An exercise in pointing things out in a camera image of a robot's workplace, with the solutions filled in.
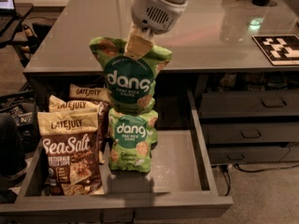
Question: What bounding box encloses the yellow taped gripper finger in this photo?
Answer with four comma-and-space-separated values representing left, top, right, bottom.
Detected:
124, 23, 154, 60

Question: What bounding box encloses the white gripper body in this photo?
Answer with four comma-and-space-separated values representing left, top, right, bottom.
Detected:
131, 0, 188, 35

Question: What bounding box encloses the green dang chip bag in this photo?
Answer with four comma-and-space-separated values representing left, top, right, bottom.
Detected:
90, 36, 172, 115
108, 108, 158, 173

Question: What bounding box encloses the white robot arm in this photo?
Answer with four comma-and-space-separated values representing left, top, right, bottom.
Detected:
124, 0, 189, 60

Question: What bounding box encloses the back Late July chip bag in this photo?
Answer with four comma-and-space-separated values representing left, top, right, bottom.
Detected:
69, 84, 109, 102

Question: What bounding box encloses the late july chip bag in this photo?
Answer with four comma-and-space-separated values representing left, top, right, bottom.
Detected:
69, 84, 109, 102
49, 95, 110, 164
37, 109, 102, 195

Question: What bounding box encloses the grey cabinet with counter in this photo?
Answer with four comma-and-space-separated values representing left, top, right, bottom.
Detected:
24, 0, 299, 107

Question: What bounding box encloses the middle Late July chip bag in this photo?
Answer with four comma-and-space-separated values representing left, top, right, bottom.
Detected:
49, 95, 110, 164

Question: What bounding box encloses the front Late July chip bag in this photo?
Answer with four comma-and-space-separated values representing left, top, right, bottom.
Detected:
37, 109, 102, 195

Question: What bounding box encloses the closed lower right drawer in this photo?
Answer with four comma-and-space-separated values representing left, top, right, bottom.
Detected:
207, 143, 299, 164

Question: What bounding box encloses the closed drawer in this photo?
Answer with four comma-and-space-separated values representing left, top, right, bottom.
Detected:
202, 122, 299, 145
207, 143, 299, 164
198, 90, 299, 119

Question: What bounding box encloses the closed middle right drawer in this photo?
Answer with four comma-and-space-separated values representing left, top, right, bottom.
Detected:
202, 122, 299, 145

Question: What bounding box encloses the open grey top drawer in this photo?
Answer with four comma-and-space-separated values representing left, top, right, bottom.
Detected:
0, 91, 233, 224

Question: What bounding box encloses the closed upper right drawer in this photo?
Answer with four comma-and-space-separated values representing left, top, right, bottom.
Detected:
198, 90, 299, 119

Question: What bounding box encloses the black side desk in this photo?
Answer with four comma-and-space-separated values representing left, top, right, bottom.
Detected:
0, 3, 34, 48

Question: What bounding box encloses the laptop computer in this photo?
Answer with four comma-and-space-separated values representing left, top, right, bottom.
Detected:
0, 0, 17, 35

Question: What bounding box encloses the black crate with items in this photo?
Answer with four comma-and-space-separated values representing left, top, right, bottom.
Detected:
0, 91, 39, 153

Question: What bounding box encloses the black white marker tag board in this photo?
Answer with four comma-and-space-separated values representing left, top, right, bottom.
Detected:
252, 35, 299, 66

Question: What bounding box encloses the black cable on floor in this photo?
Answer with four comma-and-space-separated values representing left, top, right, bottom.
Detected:
218, 161, 299, 197

